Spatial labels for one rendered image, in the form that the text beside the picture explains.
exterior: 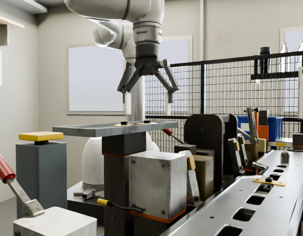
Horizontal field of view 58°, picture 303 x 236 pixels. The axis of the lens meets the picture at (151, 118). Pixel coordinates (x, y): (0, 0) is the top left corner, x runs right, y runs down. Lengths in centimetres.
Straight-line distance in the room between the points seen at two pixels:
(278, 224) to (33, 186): 45
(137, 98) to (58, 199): 88
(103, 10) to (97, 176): 78
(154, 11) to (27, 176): 56
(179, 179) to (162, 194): 5
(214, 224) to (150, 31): 55
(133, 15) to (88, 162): 74
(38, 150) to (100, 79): 345
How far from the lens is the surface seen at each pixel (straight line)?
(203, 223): 54
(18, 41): 434
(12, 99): 416
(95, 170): 131
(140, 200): 58
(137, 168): 57
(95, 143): 130
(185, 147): 78
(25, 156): 56
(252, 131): 130
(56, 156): 56
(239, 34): 362
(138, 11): 84
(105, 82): 391
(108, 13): 82
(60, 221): 40
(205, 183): 70
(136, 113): 137
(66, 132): 64
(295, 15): 372
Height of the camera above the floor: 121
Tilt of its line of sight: 2 degrees down
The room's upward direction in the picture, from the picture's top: straight up
